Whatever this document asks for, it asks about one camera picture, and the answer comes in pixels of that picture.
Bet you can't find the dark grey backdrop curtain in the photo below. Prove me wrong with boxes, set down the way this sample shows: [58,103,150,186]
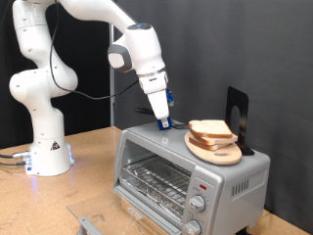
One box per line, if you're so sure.
[114,0,313,234]

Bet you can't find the vertical metal pole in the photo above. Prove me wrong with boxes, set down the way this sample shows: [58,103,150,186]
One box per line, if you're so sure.
[108,23,116,127]

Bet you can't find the black metal bookend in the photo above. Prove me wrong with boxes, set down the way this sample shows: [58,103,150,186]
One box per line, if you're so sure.
[224,85,256,157]

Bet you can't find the glass oven door with handle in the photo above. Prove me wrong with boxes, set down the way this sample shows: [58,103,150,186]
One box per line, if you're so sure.
[67,185,185,235]

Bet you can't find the silver toaster oven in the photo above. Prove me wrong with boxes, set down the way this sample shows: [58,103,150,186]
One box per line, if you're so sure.
[112,118,272,235]

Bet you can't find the silver oven knob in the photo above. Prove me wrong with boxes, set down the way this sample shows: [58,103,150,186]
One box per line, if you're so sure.
[184,219,202,235]
[189,194,206,213]

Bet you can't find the grey base cable with connector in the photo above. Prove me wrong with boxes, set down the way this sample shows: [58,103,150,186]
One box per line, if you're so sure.
[0,150,31,161]
[0,160,30,167]

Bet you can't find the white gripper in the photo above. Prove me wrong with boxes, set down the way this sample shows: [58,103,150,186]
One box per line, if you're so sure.
[138,70,171,129]

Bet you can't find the black backdrop curtain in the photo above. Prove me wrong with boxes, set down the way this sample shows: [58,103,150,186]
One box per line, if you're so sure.
[0,0,112,150]

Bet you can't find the wire oven rack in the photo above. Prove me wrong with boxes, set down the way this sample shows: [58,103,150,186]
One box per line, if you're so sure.
[120,155,193,211]

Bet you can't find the black camera cable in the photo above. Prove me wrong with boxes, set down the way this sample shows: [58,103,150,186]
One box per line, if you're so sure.
[48,0,141,101]

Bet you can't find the round wooden cutting board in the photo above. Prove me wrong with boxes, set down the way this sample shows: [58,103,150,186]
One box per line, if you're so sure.
[184,130,244,166]

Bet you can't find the metal spatula with blue block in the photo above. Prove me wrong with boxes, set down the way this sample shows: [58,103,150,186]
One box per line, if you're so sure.
[134,107,191,131]

